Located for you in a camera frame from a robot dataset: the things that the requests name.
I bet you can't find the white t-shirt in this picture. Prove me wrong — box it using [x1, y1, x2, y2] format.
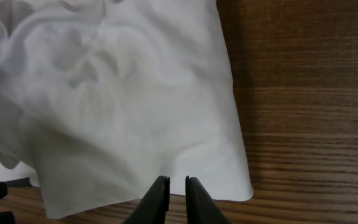
[0, 0, 254, 218]

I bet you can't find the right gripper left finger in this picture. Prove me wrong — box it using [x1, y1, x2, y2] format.
[122, 176, 170, 224]

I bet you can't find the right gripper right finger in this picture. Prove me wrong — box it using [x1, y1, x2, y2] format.
[185, 176, 231, 224]

